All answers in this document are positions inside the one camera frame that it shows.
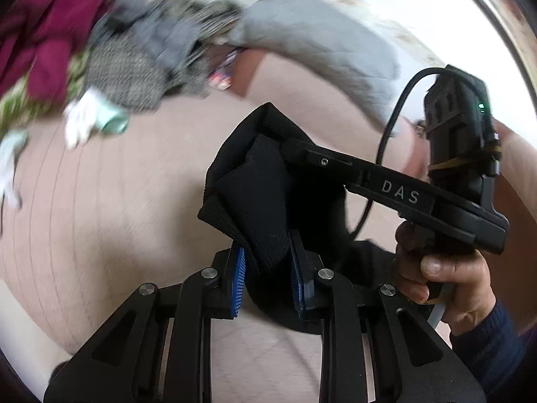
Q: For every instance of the person's right hand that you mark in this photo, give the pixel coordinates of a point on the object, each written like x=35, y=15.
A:
x=465, y=285

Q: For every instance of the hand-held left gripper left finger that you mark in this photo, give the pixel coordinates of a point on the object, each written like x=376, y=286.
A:
x=238, y=281

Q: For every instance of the pink quilted bolster cushion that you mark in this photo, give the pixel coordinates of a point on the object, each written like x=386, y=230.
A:
x=302, y=92

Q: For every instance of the grey denim garment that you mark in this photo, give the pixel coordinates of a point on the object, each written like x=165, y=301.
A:
x=168, y=37

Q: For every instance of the maroon fleece garment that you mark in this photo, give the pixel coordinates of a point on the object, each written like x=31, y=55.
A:
x=46, y=42

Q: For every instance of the person's right forearm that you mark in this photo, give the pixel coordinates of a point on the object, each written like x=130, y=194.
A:
x=491, y=344

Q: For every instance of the pink quilted bedspread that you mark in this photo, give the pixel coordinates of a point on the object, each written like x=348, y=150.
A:
x=105, y=218

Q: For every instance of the houndstooth wool coat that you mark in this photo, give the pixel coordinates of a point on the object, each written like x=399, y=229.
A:
x=121, y=79

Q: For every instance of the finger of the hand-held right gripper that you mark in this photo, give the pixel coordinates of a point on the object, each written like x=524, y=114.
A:
x=377, y=184

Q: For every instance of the small dark ornament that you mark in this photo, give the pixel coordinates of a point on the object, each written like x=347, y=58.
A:
x=419, y=129

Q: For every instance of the grey quilted pillow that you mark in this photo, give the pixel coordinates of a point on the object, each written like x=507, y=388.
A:
x=327, y=50

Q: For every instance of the red and blue packet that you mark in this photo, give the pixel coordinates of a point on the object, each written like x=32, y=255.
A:
x=220, y=77

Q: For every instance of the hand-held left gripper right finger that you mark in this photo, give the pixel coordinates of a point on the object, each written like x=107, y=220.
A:
x=298, y=285

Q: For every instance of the black pants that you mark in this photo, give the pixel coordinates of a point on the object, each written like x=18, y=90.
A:
x=260, y=184

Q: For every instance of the white glove with green cuff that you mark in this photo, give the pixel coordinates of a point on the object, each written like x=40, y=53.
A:
x=8, y=155
x=84, y=113

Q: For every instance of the green patterned cloth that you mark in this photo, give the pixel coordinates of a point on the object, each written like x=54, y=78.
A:
x=16, y=105

